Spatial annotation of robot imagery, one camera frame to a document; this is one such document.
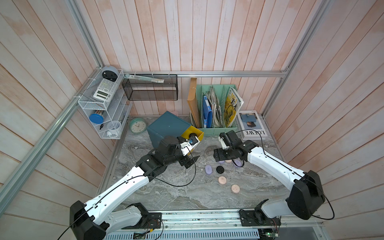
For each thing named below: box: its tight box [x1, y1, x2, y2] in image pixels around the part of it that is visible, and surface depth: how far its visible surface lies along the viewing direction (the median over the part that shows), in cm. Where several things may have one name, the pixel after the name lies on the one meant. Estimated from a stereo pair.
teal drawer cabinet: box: [147, 111, 192, 149], surface depth 89 cm
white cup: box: [106, 120, 122, 138], surface depth 92 cm
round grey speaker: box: [101, 66, 119, 82], surface depth 83 cm
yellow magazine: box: [224, 86, 244, 127], surface depth 103 cm
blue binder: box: [202, 95, 213, 128], surface depth 100 cm
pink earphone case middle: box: [218, 176, 227, 185], surface depth 87 cm
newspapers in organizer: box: [207, 86, 226, 128], surface depth 103 cm
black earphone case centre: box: [216, 165, 225, 174], surface depth 92 cm
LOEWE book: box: [237, 110, 268, 140], surface depth 112 cm
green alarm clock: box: [129, 117, 148, 135], surface depth 106 cm
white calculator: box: [93, 78, 118, 102], surface depth 79 cm
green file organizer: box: [195, 84, 238, 136], surface depth 103 cm
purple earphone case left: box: [204, 164, 213, 175], surface depth 91 cm
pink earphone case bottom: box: [231, 184, 240, 194], surface depth 83 cm
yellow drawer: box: [181, 125, 205, 142], surface depth 87 cm
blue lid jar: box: [89, 113, 104, 124], surface depth 78 cm
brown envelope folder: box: [187, 77, 200, 128], surface depth 90 cm
